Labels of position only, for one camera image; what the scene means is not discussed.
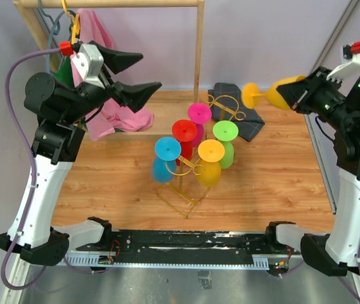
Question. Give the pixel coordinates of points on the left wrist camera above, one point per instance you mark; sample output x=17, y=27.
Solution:
x=88, y=62

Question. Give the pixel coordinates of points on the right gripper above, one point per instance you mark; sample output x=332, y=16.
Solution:
x=298, y=94

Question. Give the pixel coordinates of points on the orange wine glass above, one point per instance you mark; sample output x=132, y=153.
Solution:
x=209, y=169
x=251, y=94

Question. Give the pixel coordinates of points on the grey folded cloth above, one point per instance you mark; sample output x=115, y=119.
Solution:
x=250, y=123

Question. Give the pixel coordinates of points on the yellow hanger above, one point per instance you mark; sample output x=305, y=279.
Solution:
x=75, y=19

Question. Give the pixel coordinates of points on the blue-grey hanger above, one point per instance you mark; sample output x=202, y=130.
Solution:
x=55, y=29

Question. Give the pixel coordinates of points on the blue wine glass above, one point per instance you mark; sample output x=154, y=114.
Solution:
x=167, y=150

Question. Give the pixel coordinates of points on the aluminium frame rail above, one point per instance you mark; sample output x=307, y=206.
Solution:
x=140, y=266

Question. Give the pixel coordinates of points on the wooden clothes rack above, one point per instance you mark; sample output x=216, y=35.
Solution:
x=169, y=106

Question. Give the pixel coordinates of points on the red wine glass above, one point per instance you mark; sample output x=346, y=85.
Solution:
x=185, y=131

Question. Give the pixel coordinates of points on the gold wire glass rack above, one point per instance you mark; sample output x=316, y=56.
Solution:
x=186, y=167

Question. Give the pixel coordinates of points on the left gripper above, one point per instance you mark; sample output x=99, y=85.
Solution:
x=135, y=97

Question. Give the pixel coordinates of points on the green wine glass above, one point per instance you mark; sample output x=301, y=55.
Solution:
x=225, y=132

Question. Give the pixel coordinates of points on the pink wine glass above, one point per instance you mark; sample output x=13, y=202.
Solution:
x=199, y=114

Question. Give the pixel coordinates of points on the pink garment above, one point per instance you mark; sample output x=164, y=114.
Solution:
x=112, y=117

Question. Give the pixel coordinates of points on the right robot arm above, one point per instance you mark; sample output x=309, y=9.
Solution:
x=336, y=253

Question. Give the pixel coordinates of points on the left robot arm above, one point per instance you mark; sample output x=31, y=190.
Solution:
x=56, y=144

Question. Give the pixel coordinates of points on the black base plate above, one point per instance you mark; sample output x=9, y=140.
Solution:
x=185, y=247

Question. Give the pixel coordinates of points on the green garment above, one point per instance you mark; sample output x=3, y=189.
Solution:
x=64, y=73

